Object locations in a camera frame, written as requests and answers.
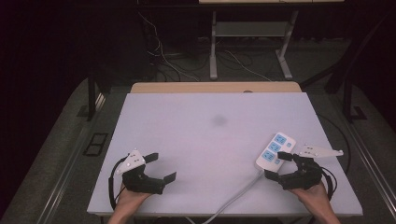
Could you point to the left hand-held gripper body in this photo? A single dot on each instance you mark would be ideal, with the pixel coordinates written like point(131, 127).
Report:
point(141, 183)

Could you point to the black metal stand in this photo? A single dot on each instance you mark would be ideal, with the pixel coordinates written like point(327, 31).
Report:
point(350, 99)
point(91, 96)

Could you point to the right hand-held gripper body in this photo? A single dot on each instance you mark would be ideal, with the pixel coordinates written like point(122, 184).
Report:
point(303, 179)

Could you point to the grey metal stand with shelf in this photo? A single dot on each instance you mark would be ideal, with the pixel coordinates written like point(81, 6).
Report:
point(250, 29)

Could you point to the person's left hand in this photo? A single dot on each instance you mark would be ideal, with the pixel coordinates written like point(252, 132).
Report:
point(129, 199)

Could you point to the white power strip blue sockets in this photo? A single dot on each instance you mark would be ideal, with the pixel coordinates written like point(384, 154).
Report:
point(274, 149)

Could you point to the black floor socket box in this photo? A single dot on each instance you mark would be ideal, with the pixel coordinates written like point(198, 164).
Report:
point(96, 144)

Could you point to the person's right hand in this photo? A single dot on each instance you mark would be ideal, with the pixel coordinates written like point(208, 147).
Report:
point(316, 197)

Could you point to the wooden table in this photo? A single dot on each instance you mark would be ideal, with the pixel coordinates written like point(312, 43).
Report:
point(214, 87)

